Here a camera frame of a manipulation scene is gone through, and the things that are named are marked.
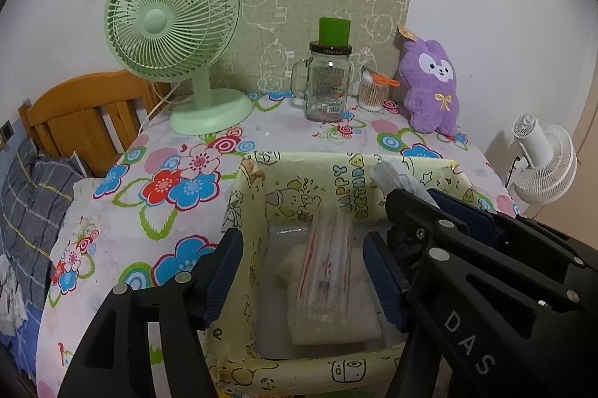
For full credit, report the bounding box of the clear red striped packet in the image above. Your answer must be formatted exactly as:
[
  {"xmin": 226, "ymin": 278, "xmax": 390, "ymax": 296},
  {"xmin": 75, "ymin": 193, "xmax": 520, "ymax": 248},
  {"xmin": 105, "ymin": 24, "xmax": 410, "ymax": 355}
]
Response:
[{"xmin": 294, "ymin": 213, "xmax": 363, "ymax": 324}]

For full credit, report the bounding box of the blue bed sheet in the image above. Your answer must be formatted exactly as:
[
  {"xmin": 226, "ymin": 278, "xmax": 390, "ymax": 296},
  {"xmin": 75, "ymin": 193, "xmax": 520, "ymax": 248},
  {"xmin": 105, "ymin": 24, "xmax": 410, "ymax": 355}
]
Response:
[{"xmin": 0, "ymin": 300, "xmax": 47, "ymax": 380}]

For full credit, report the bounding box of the clear plastic bag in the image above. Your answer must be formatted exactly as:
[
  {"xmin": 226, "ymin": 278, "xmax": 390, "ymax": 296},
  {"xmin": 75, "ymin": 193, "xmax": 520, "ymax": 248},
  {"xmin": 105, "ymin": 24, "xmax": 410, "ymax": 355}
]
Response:
[{"xmin": 259, "ymin": 224, "xmax": 405, "ymax": 356}]

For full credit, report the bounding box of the white fan cable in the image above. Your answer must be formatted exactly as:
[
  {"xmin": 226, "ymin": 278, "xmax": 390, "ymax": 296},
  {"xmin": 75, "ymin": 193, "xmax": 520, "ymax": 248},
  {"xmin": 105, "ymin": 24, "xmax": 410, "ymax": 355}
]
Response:
[{"xmin": 138, "ymin": 82, "xmax": 188, "ymax": 132}]

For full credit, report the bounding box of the cotton swab container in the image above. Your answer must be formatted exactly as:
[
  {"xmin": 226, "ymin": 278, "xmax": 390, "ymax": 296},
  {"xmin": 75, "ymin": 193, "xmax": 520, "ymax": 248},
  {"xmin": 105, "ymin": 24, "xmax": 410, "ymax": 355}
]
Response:
[{"xmin": 357, "ymin": 68, "xmax": 391, "ymax": 113}]

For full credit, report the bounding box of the yellow printed fabric box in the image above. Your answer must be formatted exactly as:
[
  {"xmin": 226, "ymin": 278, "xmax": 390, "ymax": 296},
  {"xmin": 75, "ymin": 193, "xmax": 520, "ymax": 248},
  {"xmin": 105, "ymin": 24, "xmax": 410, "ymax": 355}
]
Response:
[{"xmin": 206, "ymin": 151, "xmax": 482, "ymax": 398}]

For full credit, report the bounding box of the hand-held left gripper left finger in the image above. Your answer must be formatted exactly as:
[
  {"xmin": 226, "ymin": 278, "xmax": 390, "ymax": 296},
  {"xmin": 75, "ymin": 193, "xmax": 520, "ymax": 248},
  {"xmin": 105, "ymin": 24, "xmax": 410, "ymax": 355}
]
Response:
[{"xmin": 58, "ymin": 227, "xmax": 244, "ymax": 398}]

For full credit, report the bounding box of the grey plaid pillow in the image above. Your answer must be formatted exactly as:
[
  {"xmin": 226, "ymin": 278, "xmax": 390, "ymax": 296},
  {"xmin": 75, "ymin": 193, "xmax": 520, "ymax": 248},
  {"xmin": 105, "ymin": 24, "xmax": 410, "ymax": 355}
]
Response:
[{"xmin": 0, "ymin": 136, "xmax": 87, "ymax": 300}]

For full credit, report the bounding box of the green plastic cap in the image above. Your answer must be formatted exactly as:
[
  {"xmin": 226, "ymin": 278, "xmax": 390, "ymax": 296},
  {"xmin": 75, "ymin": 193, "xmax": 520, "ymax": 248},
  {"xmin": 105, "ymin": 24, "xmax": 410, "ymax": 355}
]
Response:
[{"xmin": 318, "ymin": 17, "xmax": 352, "ymax": 46}]

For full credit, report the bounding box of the wooden bed headboard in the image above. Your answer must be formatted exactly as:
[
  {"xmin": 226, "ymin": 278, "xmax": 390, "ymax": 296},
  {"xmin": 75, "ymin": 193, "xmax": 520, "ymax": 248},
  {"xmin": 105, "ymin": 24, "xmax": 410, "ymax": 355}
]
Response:
[{"xmin": 19, "ymin": 70, "xmax": 173, "ymax": 178}]

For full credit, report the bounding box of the glass jar with black lid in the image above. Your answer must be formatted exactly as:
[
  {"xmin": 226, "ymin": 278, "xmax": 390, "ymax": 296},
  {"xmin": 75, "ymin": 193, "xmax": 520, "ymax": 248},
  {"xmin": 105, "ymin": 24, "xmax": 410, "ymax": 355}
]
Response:
[{"xmin": 290, "ymin": 42, "xmax": 353, "ymax": 123}]

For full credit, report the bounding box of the orange clip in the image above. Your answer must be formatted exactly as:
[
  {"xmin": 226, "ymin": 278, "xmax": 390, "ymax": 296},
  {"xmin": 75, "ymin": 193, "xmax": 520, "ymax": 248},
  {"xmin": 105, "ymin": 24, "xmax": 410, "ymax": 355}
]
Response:
[{"xmin": 371, "ymin": 73, "xmax": 403, "ymax": 88}]

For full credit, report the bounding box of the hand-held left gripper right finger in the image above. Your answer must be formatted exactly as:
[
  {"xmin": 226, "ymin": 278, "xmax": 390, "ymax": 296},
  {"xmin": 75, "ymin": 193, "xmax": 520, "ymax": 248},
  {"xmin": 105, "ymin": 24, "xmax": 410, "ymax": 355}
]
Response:
[{"xmin": 362, "ymin": 232, "xmax": 413, "ymax": 333}]

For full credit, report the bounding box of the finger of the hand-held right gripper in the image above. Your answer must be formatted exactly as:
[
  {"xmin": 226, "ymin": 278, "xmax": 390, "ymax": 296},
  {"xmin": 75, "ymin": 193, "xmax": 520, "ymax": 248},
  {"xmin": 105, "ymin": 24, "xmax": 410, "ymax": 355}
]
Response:
[
  {"xmin": 385, "ymin": 189, "xmax": 498, "ymax": 270},
  {"xmin": 426, "ymin": 189, "xmax": 598, "ymax": 272}
]

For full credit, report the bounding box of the purple plush toy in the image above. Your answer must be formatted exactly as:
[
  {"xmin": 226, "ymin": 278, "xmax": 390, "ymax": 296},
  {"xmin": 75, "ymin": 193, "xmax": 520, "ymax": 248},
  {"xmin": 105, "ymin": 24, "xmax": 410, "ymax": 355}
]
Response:
[{"xmin": 396, "ymin": 24, "xmax": 461, "ymax": 136}]

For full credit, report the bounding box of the white crumpled cloth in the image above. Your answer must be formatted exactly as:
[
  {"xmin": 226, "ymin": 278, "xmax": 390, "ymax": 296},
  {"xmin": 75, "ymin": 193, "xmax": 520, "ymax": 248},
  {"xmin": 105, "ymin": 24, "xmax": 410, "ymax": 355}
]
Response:
[{"xmin": 0, "ymin": 272, "xmax": 31, "ymax": 338}]

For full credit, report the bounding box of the green printed board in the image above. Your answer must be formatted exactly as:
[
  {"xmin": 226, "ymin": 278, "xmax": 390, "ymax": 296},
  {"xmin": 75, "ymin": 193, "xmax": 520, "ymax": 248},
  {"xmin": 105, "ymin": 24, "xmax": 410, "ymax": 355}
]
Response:
[{"xmin": 234, "ymin": 0, "xmax": 413, "ymax": 100}]

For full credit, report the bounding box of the white floor fan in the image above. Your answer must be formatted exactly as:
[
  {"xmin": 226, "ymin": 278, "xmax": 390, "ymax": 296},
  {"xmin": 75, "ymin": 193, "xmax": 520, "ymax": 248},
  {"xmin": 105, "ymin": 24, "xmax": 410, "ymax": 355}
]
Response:
[{"xmin": 502, "ymin": 114, "xmax": 577, "ymax": 206}]

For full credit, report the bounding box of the green desk fan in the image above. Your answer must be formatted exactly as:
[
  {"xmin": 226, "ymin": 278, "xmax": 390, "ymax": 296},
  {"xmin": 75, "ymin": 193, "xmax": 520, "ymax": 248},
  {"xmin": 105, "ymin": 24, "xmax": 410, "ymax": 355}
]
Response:
[{"xmin": 104, "ymin": 0, "xmax": 255, "ymax": 136}]

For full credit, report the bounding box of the floral tablecloth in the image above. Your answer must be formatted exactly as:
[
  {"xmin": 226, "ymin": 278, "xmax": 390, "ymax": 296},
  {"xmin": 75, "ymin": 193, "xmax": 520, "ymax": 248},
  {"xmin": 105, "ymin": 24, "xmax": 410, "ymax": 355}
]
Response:
[{"xmin": 37, "ymin": 89, "xmax": 524, "ymax": 398}]

